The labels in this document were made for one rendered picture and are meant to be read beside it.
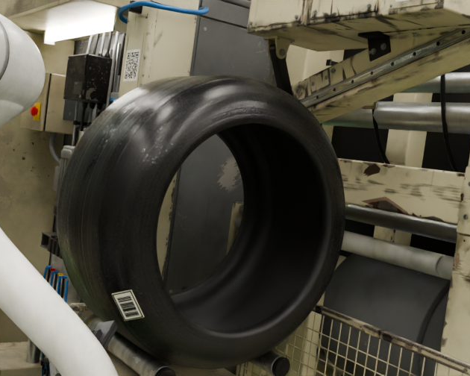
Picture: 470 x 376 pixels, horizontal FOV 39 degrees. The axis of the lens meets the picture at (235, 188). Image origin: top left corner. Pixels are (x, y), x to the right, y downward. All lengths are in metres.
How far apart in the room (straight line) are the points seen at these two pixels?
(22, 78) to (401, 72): 0.83
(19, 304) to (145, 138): 0.49
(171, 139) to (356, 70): 0.56
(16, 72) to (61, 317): 0.35
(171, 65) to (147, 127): 0.44
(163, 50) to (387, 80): 0.52
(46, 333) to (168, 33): 0.98
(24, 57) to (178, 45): 0.70
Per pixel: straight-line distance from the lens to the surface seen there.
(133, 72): 1.61
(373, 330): 1.49
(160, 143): 1.17
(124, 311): 1.22
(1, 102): 0.97
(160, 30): 1.60
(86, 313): 1.56
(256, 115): 1.27
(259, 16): 1.67
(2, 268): 0.79
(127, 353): 1.38
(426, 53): 1.44
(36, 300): 0.78
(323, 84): 1.64
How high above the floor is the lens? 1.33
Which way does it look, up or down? 3 degrees down
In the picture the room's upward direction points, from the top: 8 degrees clockwise
